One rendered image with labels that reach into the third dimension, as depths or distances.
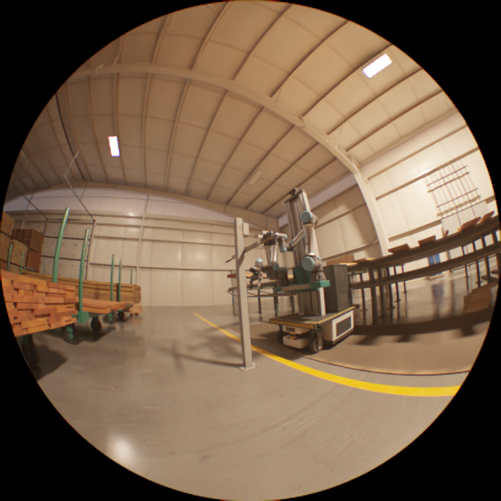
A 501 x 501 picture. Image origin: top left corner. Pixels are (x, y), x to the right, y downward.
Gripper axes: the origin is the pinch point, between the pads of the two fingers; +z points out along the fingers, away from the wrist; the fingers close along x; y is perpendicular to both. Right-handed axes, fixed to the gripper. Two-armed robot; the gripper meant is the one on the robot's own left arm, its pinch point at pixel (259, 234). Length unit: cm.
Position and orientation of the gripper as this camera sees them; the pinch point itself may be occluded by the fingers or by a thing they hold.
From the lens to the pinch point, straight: 155.3
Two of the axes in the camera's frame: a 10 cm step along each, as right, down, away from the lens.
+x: 4.8, -1.9, -8.6
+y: -0.4, -9.8, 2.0
